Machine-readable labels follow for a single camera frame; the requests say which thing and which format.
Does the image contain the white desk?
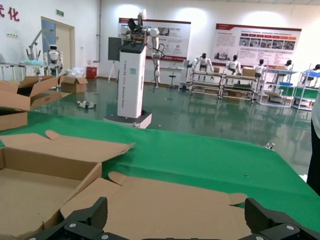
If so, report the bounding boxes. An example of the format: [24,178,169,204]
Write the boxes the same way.
[159,59,188,87]

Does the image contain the metal shelf rack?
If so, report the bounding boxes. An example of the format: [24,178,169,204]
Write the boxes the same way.
[189,70,225,97]
[222,73,258,101]

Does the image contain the white shelf rack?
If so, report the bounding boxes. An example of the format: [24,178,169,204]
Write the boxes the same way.
[292,71,320,111]
[259,68,298,108]

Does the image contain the cardboard box on rack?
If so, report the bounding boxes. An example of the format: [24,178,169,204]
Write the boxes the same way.
[241,66,256,77]

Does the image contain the red-framed wall info board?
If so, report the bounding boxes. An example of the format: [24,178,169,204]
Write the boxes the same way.
[118,17,192,61]
[212,23,303,63]

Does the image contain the green table cloth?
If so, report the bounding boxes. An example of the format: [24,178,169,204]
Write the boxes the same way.
[0,109,320,240]

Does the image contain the small wheeled floor cart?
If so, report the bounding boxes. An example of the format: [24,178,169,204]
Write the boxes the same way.
[76,99,98,110]

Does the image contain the cream double door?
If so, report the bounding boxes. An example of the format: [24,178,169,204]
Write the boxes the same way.
[41,16,75,73]

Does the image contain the white wall pipe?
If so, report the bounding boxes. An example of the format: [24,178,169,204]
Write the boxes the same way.
[96,0,102,63]

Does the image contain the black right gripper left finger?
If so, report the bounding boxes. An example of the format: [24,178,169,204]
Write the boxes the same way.
[23,196,111,240]

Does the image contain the metal workbench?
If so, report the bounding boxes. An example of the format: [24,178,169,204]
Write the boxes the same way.
[0,59,63,82]

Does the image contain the open flat cardboard box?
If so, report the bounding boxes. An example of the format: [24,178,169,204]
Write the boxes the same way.
[0,129,136,238]
[59,171,253,240]

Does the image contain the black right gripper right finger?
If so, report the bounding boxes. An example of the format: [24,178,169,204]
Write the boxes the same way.
[239,197,320,240]

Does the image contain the black stool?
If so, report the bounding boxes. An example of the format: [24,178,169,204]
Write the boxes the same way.
[167,71,176,89]

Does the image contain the open cardboard floor box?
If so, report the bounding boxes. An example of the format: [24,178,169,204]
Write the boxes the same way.
[61,75,89,94]

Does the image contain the red bin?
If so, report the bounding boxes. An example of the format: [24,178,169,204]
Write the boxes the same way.
[86,65,98,80]

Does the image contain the clear plastic bag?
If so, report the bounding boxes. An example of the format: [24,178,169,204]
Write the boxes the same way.
[64,66,85,79]

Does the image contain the grey cabinet on stand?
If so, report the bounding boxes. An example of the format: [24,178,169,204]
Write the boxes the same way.
[107,36,123,82]

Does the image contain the standing person white shirt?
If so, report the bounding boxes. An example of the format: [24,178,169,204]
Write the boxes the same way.
[306,87,320,196]

